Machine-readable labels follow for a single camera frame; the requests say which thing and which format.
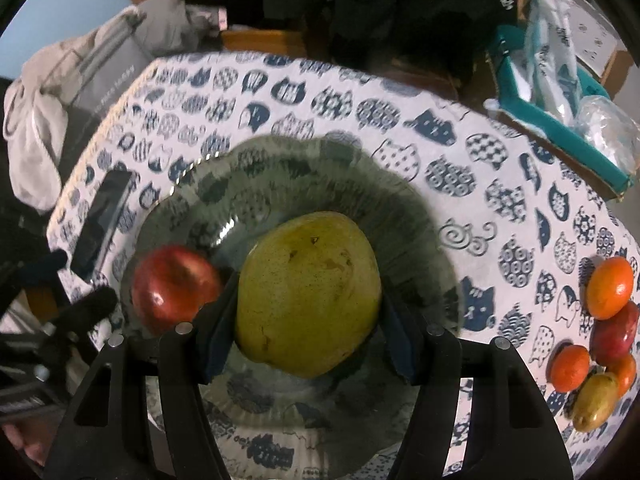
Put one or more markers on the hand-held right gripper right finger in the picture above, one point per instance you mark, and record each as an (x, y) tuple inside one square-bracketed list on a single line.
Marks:
[(400, 345)]

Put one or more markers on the small red apple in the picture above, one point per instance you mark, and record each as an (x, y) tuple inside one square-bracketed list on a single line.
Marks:
[(615, 335)]

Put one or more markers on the tangerine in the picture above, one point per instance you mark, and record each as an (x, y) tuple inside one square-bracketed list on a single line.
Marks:
[(610, 287), (625, 372), (570, 367)]

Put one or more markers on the long printed plastic bag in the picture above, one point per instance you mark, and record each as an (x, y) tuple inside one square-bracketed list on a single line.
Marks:
[(550, 60)]

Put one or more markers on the cat print tablecloth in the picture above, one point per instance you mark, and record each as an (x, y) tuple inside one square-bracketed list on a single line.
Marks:
[(400, 125)]

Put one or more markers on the large yellow-green pear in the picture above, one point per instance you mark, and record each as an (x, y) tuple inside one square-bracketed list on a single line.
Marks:
[(305, 290)]

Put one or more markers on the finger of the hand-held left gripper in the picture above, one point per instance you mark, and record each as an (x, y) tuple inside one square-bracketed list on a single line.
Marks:
[(92, 307), (37, 266)]

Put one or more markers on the grey clothing pile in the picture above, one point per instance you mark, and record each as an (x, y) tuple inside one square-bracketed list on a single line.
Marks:
[(110, 80)]

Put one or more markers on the grey garment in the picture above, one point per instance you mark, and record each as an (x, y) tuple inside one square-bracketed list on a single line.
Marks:
[(170, 22)]

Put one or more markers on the small yellow-green pear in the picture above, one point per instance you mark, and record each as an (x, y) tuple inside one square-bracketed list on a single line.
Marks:
[(595, 402)]

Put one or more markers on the large black hanging coat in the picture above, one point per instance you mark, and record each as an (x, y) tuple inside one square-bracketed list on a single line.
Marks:
[(400, 10)]

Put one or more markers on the person's left hand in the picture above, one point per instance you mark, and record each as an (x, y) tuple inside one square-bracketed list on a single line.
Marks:
[(22, 445)]

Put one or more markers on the glass plate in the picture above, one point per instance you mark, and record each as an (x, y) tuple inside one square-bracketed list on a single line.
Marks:
[(300, 180)]

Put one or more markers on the white patterned storage box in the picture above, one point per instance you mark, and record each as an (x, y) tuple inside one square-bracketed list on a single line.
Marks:
[(595, 35)]

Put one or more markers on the large red apple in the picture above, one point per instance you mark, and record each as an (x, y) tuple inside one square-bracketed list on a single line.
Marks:
[(170, 290)]

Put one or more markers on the teal tray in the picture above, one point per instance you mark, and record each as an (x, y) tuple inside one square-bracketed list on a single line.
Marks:
[(515, 95)]

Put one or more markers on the black smartphone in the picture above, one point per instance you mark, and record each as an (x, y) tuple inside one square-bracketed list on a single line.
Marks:
[(100, 225)]

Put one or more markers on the crumpled clear plastic bag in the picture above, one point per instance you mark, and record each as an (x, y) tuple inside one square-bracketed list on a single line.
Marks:
[(605, 125)]

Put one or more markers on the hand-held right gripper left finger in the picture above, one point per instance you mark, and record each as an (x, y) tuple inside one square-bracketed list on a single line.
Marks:
[(220, 327)]

